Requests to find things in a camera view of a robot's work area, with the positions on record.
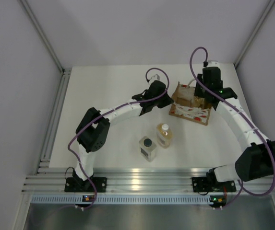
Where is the amber bottle white cap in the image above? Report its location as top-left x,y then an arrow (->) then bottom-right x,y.
156,123 -> 173,149
192,96 -> 207,109

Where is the clear square bottle black cap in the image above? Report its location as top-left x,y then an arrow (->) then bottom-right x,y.
139,136 -> 157,162

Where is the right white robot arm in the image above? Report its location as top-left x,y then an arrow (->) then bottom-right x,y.
195,61 -> 275,190

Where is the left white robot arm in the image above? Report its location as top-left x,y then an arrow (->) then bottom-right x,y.
64,80 -> 173,193

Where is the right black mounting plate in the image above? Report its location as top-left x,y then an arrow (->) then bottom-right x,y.
191,177 -> 236,194

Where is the black mounting plate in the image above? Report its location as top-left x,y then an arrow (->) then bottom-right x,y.
64,177 -> 107,193
191,177 -> 236,194

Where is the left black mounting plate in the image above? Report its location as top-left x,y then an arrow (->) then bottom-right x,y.
64,177 -> 107,193

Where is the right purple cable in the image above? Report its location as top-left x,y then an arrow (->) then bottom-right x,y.
190,46 -> 275,209

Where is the purple cable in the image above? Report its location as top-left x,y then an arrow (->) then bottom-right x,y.
190,46 -> 275,209
68,68 -> 170,211

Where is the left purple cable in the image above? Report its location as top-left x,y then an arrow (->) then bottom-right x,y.
68,68 -> 170,211

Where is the right aluminium frame post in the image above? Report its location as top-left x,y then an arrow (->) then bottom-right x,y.
234,0 -> 275,69

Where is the aluminium frame post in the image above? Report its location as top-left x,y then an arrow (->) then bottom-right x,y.
234,0 -> 275,69
18,0 -> 64,73

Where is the left aluminium frame post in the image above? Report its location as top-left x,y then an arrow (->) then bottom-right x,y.
18,0 -> 64,73

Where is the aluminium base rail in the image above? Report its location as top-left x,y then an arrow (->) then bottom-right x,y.
21,167 -> 275,193

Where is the grey slotted cable duct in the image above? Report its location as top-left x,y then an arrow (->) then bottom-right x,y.
30,194 -> 228,205

